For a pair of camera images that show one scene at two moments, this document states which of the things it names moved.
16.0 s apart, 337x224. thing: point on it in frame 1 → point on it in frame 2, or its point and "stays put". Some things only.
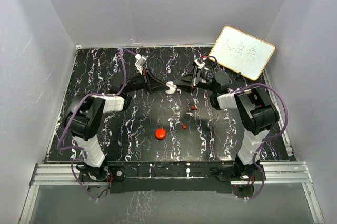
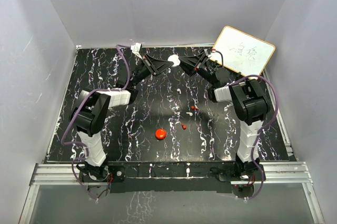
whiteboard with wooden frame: [242, 52] stays put
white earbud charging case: [172, 87] → [174, 58]
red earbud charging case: [160, 134] stays put
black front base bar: [175, 176] stays put
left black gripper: [152, 84] → [157, 65]
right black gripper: [186, 82] → [190, 64]
